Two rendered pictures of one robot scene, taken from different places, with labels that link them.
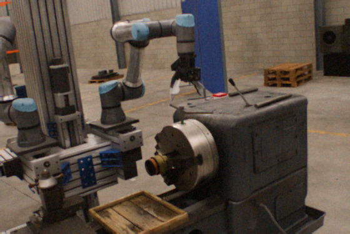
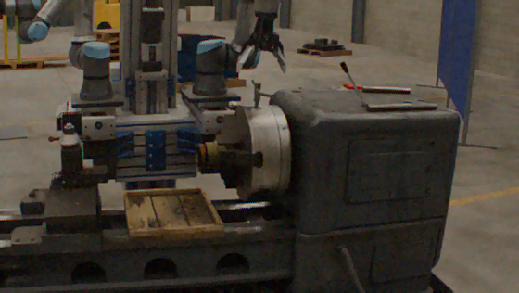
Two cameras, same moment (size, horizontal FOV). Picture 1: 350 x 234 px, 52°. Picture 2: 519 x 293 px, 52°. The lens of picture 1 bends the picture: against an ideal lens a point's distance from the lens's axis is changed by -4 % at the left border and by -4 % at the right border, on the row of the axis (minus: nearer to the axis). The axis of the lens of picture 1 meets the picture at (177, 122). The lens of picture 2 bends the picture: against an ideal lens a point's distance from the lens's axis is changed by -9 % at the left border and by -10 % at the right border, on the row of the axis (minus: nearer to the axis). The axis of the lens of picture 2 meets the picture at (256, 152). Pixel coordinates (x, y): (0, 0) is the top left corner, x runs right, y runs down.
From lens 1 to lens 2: 0.63 m
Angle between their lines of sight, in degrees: 18
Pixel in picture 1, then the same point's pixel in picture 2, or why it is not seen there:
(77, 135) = (158, 101)
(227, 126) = (308, 124)
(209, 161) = (272, 165)
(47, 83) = (135, 29)
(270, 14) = not seen: outside the picture
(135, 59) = (243, 15)
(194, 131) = (264, 121)
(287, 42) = not seen: outside the picture
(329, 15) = not seen: outside the picture
